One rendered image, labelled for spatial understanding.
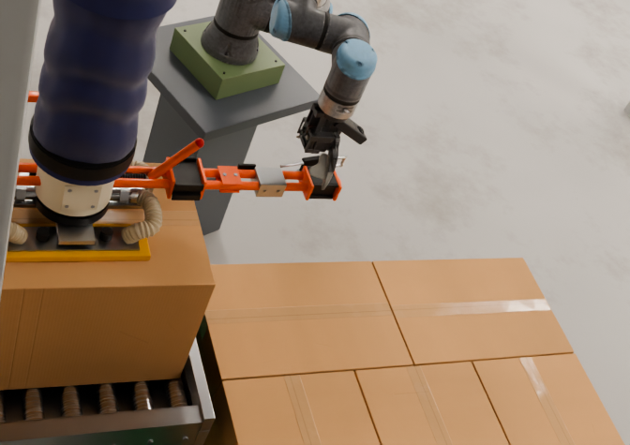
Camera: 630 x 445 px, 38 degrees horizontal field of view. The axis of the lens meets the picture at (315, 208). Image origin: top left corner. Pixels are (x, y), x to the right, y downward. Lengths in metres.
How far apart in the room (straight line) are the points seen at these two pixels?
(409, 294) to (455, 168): 1.57
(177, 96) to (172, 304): 0.94
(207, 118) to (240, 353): 0.76
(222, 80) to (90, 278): 1.03
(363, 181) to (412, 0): 1.70
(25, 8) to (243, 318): 2.26
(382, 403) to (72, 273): 0.99
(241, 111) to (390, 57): 2.06
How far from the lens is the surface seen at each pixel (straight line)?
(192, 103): 2.94
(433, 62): 5.05
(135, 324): 2.25
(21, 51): 0.45
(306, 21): 2.14
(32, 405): 2.39
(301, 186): 2.28
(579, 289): 4.22
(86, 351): 2.31
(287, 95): 3.11
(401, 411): 2.66
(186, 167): 2.20
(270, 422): 2.49
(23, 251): 2.12
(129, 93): 1.88
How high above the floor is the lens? 2.58
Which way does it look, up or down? 42 degrees down
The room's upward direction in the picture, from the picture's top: 25 degrees clockwise
